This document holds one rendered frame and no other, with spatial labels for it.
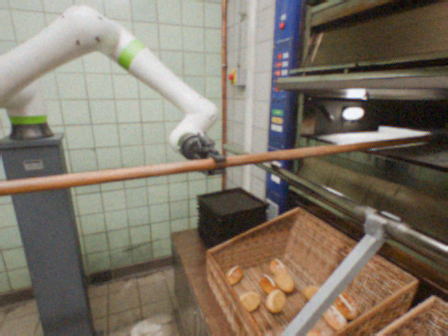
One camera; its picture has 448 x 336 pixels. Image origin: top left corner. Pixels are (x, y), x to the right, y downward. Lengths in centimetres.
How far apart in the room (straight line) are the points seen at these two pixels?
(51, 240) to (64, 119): 82
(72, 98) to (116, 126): 29
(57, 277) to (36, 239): 21
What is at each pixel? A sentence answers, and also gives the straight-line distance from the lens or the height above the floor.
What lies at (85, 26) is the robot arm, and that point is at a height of 156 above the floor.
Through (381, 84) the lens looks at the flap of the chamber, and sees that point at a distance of 82.
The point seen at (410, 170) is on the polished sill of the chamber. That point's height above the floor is 116.
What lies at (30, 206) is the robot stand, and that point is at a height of 94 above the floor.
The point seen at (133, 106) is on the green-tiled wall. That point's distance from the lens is 190.
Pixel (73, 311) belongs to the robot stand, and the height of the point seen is 38.
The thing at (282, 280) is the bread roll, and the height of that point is 64.
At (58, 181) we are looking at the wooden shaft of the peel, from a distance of 67.
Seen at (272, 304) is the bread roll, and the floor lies 64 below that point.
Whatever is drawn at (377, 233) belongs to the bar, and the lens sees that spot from 55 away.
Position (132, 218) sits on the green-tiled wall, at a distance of 210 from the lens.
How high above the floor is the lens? 139
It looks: 17 degrees down
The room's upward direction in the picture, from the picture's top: straight up
